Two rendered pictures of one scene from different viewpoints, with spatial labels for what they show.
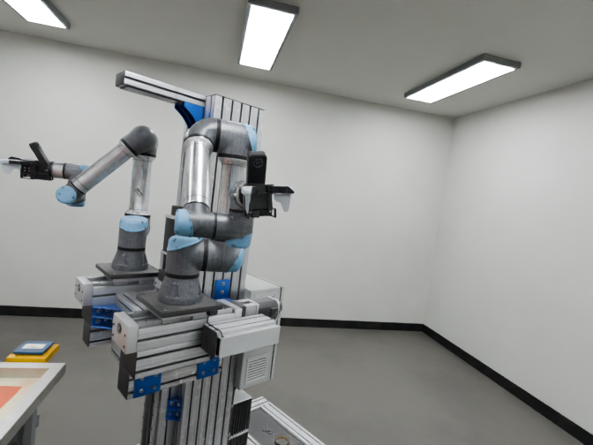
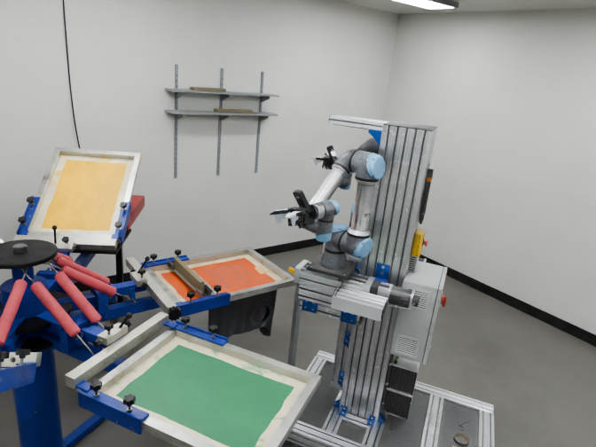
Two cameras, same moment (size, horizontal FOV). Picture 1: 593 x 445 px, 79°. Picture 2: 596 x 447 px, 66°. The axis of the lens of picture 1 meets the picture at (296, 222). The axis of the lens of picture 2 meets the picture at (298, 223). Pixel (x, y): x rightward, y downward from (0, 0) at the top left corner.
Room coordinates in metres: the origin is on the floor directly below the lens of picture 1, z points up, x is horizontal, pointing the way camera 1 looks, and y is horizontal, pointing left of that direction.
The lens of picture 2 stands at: (0.07, -1.60, 2.26)
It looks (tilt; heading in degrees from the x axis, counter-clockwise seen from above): 19 degrees down; 65
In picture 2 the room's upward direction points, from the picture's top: 6 degrees clockwise
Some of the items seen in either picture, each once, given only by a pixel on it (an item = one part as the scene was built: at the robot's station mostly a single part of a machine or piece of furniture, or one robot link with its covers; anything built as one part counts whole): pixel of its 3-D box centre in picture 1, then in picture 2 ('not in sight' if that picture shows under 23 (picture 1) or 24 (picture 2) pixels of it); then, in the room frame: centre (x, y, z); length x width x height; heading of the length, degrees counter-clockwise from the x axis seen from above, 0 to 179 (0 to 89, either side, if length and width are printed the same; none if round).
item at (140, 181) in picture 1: (140, 184); not in sight; (1.73, 0.77, 1.63); 0.15 x 0.12 x 0.55; 19
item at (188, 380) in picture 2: not in sight; (178, 359); (0.36, 0.04, 1.05); 1.08 x 0.61 x 0.23; 133
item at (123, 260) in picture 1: (131, 256); not in sight; (1.60, 0.73, 1.31); 0.15 x 0.15 x 0.10
